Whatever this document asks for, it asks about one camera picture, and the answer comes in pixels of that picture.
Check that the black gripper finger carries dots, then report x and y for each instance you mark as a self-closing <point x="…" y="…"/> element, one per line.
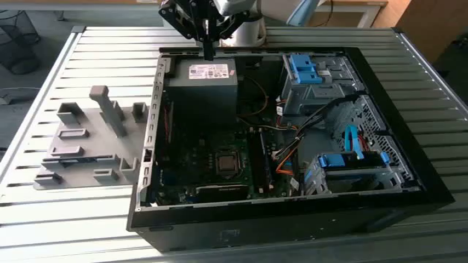
<point x="183" y="27"/>
<point x="224" y="28"/>

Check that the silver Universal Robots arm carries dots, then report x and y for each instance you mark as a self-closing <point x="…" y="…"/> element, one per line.
<point x="248" y="33"/>

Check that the black RAM slot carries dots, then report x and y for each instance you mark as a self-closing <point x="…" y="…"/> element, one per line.
<point x="255" y="159"/>

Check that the grey power supply unit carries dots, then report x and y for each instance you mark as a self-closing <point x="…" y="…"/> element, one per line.
<point x="204" y="96"/>

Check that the grey desk with wooden top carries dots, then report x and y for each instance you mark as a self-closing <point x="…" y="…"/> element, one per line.
<point x="91" y="6"/>

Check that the white desk with wooden top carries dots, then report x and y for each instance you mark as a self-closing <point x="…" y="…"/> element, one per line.
<point x="366" y="17"/>

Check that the light wooden panel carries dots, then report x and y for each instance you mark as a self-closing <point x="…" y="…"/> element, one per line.
<point x="391" y="15"/>

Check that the green motherboard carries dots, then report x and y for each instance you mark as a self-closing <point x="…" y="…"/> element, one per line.
<point x="190" y="153"/>

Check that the grey plastic parts rack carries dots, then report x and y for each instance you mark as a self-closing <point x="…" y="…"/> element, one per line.
<point x="91" y="142"/>

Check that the silver CPU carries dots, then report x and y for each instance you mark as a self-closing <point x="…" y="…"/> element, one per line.
<point x="227" y="163"/>

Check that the black disk in blue carrier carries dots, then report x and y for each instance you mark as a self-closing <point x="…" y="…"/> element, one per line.
<point x="332" y="161"/>

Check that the brown wooden cabinet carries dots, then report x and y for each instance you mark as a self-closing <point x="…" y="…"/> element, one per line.
<point x="435" y="30"/>

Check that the blue cage latch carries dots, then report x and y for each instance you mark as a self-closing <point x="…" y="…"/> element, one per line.
<point x="308" y="178"/>

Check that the black graphics card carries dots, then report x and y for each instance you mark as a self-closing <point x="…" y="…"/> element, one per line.
<point x="223" y="193"/>

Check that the grey metal disk bay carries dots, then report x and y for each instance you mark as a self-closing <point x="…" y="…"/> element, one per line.
<point x="362" y="172"/>

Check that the black open PC case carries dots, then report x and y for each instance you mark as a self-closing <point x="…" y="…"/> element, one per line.
<point x="256" y="227"/>

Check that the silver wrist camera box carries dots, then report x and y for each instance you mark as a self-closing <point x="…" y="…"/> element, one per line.
<point x="223" y="6"/>

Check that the CPU socket with metal frame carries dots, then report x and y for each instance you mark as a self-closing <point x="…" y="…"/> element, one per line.
<point x="227" y="174"/>

